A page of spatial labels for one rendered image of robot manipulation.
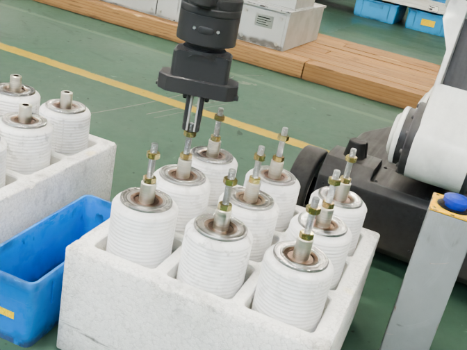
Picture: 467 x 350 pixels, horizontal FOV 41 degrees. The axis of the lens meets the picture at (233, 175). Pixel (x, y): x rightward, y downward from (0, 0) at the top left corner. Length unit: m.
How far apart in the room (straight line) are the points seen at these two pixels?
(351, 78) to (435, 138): 1.70
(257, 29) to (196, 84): 2.11
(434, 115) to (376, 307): 0.39
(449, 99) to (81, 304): 0.72
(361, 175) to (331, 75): 1.55
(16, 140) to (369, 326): 0.71
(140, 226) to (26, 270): 0.29
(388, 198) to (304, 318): 0.54
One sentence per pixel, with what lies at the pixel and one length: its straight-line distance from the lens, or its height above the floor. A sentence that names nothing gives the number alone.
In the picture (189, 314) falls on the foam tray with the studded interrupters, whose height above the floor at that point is 0.15.
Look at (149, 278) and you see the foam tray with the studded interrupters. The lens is 0.88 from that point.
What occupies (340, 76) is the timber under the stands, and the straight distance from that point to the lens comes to 2.86.
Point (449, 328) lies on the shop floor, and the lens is 1.32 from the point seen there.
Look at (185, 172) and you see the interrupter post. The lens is 1.00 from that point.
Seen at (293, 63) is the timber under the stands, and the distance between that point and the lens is 2.91.
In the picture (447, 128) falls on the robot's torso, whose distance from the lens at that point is 1.18.
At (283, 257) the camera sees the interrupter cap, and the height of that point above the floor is 0.25.
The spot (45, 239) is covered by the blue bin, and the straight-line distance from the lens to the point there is 1.13.
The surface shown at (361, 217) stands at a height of 0.24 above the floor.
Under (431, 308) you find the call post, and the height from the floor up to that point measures 0.16.
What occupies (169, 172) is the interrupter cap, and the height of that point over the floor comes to 0.25.
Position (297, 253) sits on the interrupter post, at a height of 0.26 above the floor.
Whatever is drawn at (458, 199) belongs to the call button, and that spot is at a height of 0.33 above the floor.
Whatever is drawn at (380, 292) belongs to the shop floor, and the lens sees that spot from 1.34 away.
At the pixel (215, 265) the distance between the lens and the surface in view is 0.85.
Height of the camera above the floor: 0.66
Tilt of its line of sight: 23 degrees down
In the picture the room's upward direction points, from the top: 12 degrees clockwise
